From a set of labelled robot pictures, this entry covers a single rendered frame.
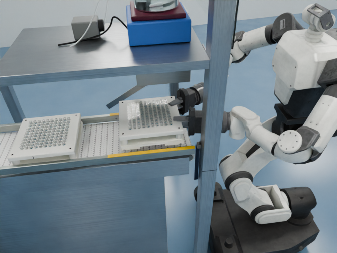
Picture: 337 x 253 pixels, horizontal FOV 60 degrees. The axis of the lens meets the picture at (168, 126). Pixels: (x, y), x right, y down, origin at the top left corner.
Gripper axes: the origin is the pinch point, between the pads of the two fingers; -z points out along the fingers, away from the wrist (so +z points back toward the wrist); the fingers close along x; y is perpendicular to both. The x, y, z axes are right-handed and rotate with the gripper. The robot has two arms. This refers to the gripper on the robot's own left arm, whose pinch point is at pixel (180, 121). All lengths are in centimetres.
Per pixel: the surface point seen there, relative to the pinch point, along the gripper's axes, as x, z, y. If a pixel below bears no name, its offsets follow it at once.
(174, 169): 18.2, -2.2, -9.0
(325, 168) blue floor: 96, 117, 67
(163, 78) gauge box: -12.9, -7.1, 11.8
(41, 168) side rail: 10, -53, -16
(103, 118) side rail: 8.7, -34.6, 13.6
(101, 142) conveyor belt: 11.5, -33.5, 0.0
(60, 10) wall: 57, -162, 335
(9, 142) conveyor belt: 12, -73, 1
